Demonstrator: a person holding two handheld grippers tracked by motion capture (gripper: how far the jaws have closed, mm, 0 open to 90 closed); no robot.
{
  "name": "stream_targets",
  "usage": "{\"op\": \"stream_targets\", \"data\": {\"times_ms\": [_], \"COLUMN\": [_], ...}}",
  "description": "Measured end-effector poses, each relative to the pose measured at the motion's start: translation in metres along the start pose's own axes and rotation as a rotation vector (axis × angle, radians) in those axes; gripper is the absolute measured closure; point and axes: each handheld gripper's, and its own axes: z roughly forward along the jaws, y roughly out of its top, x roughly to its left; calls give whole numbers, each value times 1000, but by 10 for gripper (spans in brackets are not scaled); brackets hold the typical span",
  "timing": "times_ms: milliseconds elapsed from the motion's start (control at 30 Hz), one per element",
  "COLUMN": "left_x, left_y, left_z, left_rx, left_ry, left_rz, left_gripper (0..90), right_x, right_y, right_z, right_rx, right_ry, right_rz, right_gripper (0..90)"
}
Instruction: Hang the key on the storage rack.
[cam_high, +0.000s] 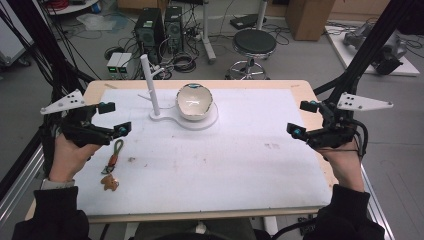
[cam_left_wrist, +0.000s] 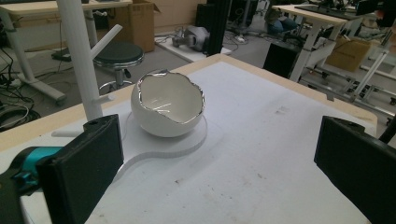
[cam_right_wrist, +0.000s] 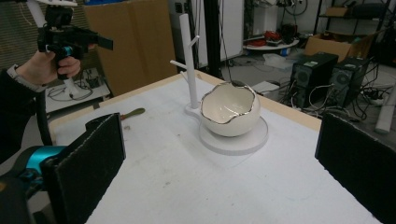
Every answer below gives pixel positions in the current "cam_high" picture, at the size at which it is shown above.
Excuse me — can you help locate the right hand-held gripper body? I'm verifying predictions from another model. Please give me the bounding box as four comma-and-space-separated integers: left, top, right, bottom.
305, 92, 394, 149

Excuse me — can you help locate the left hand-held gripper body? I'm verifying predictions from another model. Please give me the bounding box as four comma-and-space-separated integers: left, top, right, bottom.
40, 89, 116, 148

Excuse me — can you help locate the green orange keychain bear charm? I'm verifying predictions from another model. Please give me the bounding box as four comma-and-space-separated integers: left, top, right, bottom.
100, 138, 125, 192

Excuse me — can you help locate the person's left hand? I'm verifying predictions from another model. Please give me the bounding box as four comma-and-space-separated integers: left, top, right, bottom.
49, 132, 102, 183

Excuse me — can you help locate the person's right hand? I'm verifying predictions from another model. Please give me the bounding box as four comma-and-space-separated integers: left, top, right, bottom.
315, 139, 366, 193

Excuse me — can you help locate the white power supply box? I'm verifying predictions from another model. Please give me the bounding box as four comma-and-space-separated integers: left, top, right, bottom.
116, 52, 133, 75
106, 52, 123, 75

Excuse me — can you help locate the white hanger stand with base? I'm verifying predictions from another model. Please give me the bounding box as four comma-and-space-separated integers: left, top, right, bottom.
137, 53, 220, 132

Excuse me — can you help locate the white wrist cuff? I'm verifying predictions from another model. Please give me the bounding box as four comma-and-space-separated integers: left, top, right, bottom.
40, 177, 76, 191

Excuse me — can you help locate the white board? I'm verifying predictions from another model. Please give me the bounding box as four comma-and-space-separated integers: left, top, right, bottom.
324, 21, 421, 77

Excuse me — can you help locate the white ceramic bowl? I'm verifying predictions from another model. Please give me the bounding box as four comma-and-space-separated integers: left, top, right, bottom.
175, 82, 214, 122

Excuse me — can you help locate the black round stool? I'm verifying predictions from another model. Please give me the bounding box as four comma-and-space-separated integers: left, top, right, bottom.
225, 28, 278, 81

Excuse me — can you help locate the cardboard box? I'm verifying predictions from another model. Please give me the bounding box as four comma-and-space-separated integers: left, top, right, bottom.
285, 0, 336, 42

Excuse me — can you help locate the black computer tower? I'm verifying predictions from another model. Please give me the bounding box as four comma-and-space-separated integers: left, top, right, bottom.
134, 7, 166, 48
164, 5, 185, 53

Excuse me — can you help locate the white table mat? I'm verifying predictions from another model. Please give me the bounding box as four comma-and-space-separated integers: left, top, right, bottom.
73, 87, 334, 215

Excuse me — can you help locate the grey black device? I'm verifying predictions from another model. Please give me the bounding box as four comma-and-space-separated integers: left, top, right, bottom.
342, 23, 408, 76

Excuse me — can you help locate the black flat case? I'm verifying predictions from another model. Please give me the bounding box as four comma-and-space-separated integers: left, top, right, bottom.
229, 13, 268, 31

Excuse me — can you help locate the white desk leg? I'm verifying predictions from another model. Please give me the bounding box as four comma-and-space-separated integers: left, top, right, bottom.
199, 0, 217, 65

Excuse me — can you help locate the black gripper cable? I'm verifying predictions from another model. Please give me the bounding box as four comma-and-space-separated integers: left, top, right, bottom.
348, 118, 370, 158

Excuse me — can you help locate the black frame post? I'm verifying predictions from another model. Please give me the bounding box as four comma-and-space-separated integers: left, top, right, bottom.
313, 0, 424, 104
0, 0, 96, 101

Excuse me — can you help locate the aluminium rail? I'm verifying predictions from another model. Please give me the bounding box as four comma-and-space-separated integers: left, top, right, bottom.
360, 165, 397, 240
0, 145, 45, 228

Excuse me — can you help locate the coiled black cable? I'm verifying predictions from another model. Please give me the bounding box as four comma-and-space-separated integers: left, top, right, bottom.
172, 52, 198, 74

